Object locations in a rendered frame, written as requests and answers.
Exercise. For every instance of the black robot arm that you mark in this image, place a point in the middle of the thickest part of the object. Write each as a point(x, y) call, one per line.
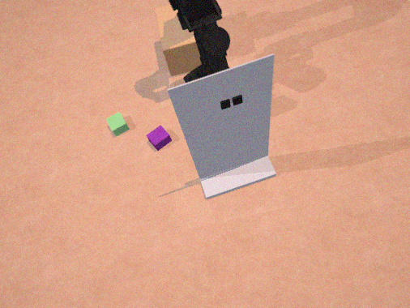
point(198, 16)

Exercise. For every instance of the green block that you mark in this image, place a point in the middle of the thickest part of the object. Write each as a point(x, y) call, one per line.
point(117, 124)

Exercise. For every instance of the grey panel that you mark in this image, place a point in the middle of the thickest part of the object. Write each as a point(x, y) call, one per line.
point(225, 119)

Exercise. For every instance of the purple cube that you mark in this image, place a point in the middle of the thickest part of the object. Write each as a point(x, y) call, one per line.
point(159, 137)

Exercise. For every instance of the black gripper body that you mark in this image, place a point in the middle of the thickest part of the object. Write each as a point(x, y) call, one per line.
point(216, 63)

